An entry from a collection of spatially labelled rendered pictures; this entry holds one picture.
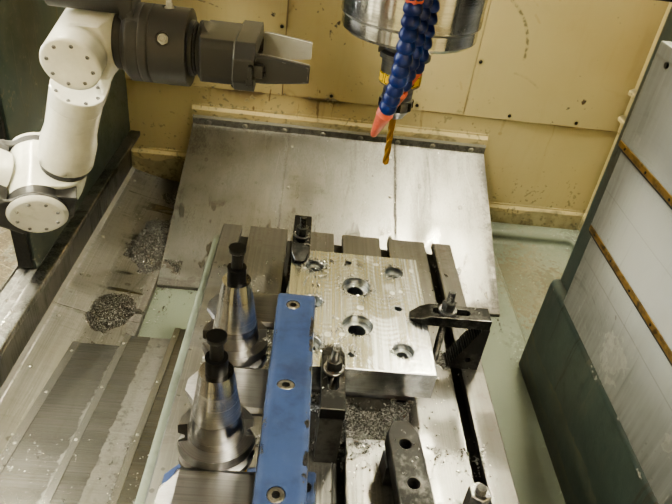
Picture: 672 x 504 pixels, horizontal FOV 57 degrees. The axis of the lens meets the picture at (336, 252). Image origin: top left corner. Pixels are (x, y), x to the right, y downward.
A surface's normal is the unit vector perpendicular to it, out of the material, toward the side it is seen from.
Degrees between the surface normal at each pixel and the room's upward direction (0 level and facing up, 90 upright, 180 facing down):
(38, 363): 17
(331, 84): 90
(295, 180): 26
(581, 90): 90
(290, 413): 0
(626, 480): 90
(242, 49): 45
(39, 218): 109
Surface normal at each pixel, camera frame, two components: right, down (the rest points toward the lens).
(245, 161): 0.11, -0.51
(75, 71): -0.03, 0.75
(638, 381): -1.00, -0.08
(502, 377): 0.11, -0.81
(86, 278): 0.40, -0.75
